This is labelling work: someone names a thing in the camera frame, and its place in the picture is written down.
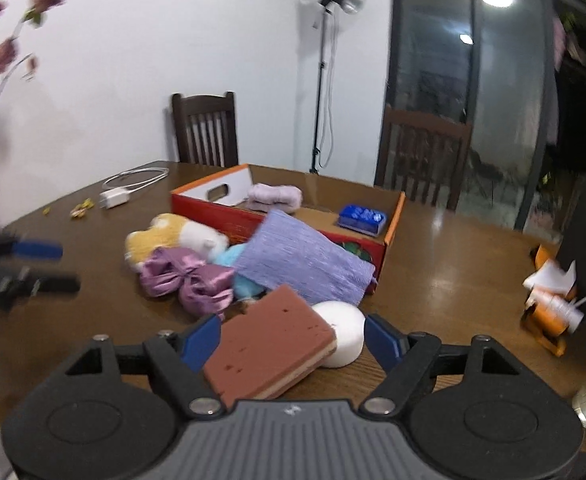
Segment white power adapter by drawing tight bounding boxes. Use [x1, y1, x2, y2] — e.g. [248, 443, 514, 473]
[99, 187, 132, 210]

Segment purple bag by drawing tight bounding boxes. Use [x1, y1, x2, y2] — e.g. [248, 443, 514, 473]
[140, 247, 236, 322]

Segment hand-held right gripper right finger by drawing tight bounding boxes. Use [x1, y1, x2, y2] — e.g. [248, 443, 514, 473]
[362, 313, 522, 419]

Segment orange and white packaging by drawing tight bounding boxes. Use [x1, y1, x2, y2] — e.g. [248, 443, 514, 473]
[522, 245, 582, 358]

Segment yellow and white plush toy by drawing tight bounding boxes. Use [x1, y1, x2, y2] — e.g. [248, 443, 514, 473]
[124, 213, 230, 273]

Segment white charging cable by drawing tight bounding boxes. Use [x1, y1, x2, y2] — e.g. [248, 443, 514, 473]
[102, 166, 170, 194]

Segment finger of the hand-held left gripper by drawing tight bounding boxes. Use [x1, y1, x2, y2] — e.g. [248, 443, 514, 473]
[0, 239, 65, 262]
[3, 272, 82, 300]

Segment pink hanging garment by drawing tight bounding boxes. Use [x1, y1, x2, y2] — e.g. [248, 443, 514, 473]
[552, 10, 586, 68]

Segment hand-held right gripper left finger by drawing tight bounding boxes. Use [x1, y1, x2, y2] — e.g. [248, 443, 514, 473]
[63, 314, 225, 419]

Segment red cardboard box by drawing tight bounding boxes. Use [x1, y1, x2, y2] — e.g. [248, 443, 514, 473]
[170, 163, 406, 295]

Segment dark wooden slat-back chair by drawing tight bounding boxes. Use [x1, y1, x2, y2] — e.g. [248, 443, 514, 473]
[374, 104, 474, 212]
[171, 91, 240, 168]

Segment purple crepe cloth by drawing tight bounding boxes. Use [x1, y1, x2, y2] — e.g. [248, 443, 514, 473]
[232, 209, 378, 307]

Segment blue patterned packet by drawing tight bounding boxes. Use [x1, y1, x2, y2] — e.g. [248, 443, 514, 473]
[338, 203, 389, 236]

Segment dark hanging clothes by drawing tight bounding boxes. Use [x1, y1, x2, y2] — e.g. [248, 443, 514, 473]
[555, 55, 586, 171]

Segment white foam block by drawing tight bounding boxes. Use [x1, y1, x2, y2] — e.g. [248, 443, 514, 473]
[312, 301, 366, 369]

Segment brown layered sponge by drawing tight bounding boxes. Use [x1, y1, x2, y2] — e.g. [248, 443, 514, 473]
[203, 284, 338, 409]

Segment glass sliding door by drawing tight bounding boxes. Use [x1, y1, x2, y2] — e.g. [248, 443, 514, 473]
[387, 0, 586, 241]

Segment light blue fluffy plush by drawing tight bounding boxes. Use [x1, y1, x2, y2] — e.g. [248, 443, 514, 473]
[208, 245, 270, 304]

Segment white tube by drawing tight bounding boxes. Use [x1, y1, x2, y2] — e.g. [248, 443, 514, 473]
[540, 290, 585, 334]

